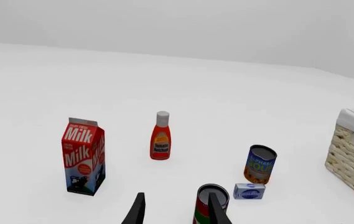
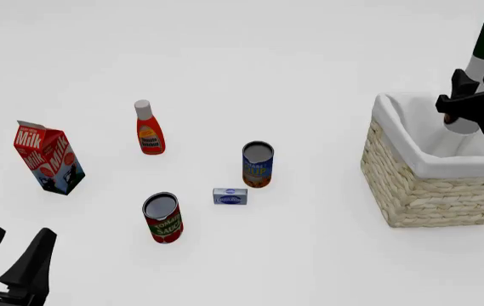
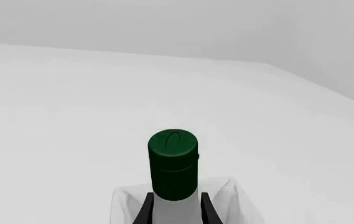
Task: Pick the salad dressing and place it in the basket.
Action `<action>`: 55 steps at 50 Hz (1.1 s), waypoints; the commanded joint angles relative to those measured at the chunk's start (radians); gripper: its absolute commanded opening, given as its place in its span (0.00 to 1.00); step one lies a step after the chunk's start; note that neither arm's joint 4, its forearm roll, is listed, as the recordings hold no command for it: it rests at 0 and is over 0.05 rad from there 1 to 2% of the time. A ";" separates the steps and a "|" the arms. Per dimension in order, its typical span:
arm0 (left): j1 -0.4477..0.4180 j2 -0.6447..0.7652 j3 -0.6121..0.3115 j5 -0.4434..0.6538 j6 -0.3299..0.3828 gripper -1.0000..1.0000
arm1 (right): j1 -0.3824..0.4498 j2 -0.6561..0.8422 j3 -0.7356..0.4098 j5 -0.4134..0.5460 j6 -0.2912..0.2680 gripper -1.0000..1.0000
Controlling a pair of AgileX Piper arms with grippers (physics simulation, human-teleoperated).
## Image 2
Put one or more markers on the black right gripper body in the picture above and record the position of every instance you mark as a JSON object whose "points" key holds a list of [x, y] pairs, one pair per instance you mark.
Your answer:
{"points": [[462, 103]]}

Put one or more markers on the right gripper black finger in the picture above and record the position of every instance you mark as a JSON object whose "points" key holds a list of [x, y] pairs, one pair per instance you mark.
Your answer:
{"points": [[465, 83]]}

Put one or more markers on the white cloth basket liner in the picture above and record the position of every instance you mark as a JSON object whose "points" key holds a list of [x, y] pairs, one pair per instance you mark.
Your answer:
{"points": [[411, 127]]}

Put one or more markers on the woven wicker basket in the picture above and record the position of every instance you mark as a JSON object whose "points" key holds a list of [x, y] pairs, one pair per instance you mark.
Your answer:
{"points": [[437, 201]]}

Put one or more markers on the red and white milk carton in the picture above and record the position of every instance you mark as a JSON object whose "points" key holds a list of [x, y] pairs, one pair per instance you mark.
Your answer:
{"points": [[50, 159]]}

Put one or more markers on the red and green tomato sauce can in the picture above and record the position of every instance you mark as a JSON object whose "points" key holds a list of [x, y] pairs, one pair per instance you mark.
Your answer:
{"points": [[163, 220]]}

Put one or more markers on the red ketchup bottle, white cap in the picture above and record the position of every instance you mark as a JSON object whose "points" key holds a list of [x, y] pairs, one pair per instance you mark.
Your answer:
{"points": [[151, 137]]}

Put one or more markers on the small blue-grey cream cheese box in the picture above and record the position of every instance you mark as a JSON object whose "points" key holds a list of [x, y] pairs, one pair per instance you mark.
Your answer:
{"points": [[229, 196]]}

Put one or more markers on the blue and yellow soup can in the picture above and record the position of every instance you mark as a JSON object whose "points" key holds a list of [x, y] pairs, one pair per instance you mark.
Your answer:
{"points": [[257, 169]]}

